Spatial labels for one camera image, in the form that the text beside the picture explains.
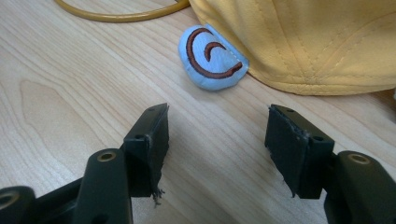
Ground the yellow cable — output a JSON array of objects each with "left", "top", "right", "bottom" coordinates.
[{"left": 54, "top": 0, "right": 191, "bottom": 23}]

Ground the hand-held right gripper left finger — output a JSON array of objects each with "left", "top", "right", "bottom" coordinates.
[{"left": 120, "top": 103, "right": 170, "bottom": 207}]

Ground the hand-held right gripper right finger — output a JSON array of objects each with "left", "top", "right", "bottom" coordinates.
[{"left": 263, "top": 104, "right": 336, "bottom": 199}]

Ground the yellow cap with blue ear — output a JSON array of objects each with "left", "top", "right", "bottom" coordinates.
[{"left": 177, "top": 0, "right": 396, "bottom": 96}]

